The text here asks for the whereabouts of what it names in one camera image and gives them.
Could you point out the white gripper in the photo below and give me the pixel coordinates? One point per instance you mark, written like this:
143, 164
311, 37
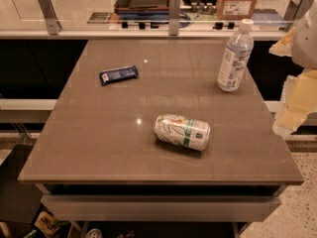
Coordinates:
306, 42

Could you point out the white green 7up can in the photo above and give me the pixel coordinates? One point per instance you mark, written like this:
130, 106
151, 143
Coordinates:
183, 131

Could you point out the can under table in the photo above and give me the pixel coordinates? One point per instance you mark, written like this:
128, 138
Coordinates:
94, 233

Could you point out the clear plastic water bottle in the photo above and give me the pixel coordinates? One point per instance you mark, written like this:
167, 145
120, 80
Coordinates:
235, 57

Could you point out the cardboard box with label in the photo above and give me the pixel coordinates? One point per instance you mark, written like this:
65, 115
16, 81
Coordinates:
235, 9

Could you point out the blue snack bar wrapper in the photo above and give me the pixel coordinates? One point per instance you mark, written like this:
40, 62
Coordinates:
117, 74

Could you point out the grey table drawer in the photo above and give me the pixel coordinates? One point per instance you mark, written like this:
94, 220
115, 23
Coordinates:
161, 208

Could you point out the brown snack bag below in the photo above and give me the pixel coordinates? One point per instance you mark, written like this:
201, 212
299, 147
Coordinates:
47, 226

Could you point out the right metal glass bracket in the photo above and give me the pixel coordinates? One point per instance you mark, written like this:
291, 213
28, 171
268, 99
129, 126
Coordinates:
296, 9

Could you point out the metal glass bracket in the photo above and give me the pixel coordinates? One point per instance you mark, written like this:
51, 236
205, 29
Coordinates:
53, 25
173, 22
296, 9

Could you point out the middle metal glass bracket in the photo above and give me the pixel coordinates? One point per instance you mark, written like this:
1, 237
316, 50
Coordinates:
173, 22

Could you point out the left metal glass bracket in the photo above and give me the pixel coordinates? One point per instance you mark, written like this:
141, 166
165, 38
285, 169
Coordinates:
53, 25

